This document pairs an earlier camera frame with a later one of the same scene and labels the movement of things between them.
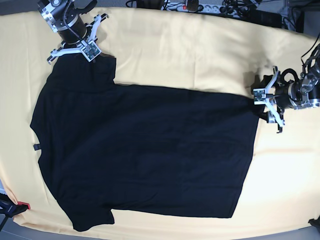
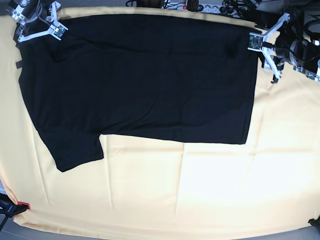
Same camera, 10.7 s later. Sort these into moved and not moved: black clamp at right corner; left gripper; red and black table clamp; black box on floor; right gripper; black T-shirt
Moved: right gripper; left gripper; black T-shirt
Not moved: red and black table clamp; black box on floor; black clamp at right corner
